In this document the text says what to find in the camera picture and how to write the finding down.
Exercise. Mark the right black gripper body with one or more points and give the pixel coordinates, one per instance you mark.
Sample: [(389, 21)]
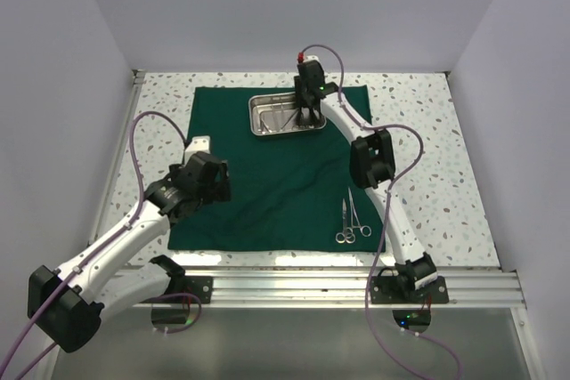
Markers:
[(300, 90)]

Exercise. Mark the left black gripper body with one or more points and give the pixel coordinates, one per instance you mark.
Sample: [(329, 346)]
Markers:
[(217, 191)]

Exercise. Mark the stainless steel tray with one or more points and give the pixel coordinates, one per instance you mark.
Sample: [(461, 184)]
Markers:
[(287, 100)]

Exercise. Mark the green surgical cloth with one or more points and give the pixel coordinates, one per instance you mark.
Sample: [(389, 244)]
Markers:
[(286, 190)]

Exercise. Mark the steel surgical scissors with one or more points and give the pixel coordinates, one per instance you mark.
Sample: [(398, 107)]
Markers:
[(346, 235)]

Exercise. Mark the long steel hemostat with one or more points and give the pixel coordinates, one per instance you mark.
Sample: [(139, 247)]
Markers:
[(355, 223)]

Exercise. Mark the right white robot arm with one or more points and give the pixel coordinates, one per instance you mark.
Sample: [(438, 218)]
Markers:
[(372, 169)]

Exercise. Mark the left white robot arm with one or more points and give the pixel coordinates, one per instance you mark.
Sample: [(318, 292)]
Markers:
[(68, 303)]

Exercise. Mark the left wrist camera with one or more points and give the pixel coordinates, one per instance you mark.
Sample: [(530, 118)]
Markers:
[(199, 143)]

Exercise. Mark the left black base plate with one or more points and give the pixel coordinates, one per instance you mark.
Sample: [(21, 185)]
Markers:
[(200, 286)]

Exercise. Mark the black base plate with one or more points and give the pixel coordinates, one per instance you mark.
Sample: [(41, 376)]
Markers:
[(200, 286), (391, 290)]

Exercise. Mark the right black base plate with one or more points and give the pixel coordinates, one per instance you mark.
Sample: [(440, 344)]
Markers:
[(391, 290)]

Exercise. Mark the aluminium rail frame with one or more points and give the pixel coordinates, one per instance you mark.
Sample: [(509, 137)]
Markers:
[(298, 315)]

